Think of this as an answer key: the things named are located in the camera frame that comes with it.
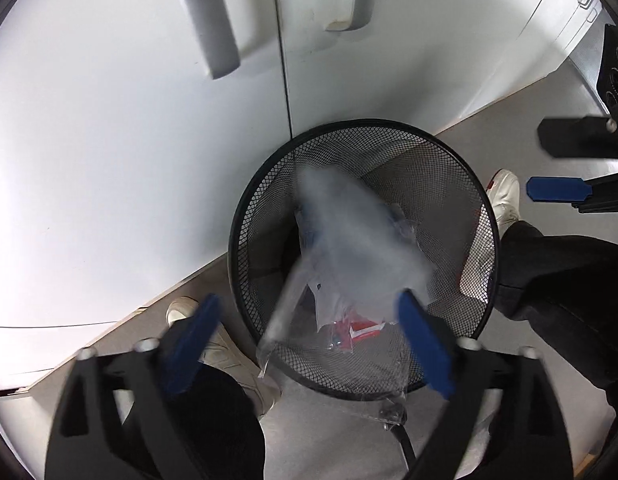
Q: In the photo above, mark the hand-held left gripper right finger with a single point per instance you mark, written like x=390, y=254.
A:
x=429, y=345

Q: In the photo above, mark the person's leg black trousers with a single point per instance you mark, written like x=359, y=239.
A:
x=564, y=300
x=224, y=420

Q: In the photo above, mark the person's right white shoe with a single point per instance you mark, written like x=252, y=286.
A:
x=506, y=195

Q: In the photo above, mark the person's left leg black trousers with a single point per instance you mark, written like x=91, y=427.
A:
x=224, y=420

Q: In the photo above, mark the large clear plastic bag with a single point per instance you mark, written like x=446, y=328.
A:
x=349, y=230

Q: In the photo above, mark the person's left white shoe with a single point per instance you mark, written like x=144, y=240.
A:
x=239, y=360

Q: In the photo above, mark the white cabinet door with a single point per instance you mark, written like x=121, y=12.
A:
x=414, y=60
x=114, y=160

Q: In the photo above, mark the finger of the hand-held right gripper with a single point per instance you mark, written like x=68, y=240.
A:
x=554, y=189
x=574, y=135

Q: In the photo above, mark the red and white carton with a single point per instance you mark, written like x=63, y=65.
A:
x=364, y=330

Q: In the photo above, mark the person's right leg black trousers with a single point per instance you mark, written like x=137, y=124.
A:
x=564, y=300

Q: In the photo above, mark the blue plastic bag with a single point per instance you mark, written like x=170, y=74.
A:
x=401, y=225

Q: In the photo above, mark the person's white shoe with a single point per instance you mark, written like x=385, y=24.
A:
x=239, y=360
x=506, y=195

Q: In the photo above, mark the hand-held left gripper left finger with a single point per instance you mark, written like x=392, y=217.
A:
x=189, y=350

